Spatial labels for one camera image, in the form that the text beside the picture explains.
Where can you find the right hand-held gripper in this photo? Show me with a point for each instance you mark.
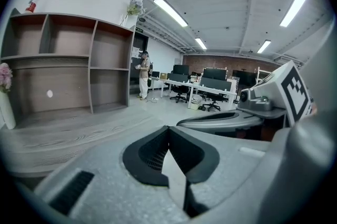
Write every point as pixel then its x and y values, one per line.
pixel 276 86

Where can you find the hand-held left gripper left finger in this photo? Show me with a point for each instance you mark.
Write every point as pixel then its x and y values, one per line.
pixel 110 186

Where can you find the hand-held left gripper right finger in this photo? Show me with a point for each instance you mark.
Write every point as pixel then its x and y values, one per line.
pixel 226 162

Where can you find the long white workbench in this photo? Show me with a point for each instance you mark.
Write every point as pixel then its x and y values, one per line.
pixel 210 87

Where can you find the black desk partition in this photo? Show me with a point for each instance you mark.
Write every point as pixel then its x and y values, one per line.
pixel 177 78

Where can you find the grey wooden desk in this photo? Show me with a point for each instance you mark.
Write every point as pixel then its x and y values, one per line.
pixel 65 133

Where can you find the grey wooden bookshelf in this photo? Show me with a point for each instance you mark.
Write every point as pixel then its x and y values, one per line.
pixel 65 81

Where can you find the black swivel chair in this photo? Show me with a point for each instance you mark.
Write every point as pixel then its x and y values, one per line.
pixel 214 102
pixel 180 91

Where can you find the beige waste bin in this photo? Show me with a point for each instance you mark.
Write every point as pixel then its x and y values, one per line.
pixel 196 103

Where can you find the large black screen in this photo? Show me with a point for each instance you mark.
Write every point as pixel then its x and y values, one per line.
pixel 245 78

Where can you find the black computer monitor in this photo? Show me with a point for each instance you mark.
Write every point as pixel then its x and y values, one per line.
pixel 214 73
pixel 181 70

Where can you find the white metal rack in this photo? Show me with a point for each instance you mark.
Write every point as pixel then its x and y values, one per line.
pixel 263 74

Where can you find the cardboard box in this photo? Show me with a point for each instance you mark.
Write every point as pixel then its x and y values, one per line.
pixel 163 76

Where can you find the small white table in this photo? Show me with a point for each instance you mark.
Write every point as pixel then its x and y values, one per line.
pixel 159 80

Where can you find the long ceiling light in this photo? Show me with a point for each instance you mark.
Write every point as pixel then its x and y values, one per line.
pixel 295 4
pixel 263 46
pixel 170 11
pixel 200 43

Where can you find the white paper notice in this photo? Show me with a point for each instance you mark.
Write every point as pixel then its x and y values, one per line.
pixel 135 52

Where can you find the black double door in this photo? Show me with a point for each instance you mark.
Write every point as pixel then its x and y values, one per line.
pixel 142 44

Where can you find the green exit sign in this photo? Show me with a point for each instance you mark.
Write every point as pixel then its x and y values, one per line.
pixel 139 30

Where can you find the white vase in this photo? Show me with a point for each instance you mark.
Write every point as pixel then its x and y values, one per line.
pixel 6 112

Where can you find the clear glass vase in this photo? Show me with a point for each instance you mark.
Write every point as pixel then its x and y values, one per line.
pixel 124 20

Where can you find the pink flowers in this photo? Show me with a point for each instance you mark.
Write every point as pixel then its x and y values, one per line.
pixel 4 77

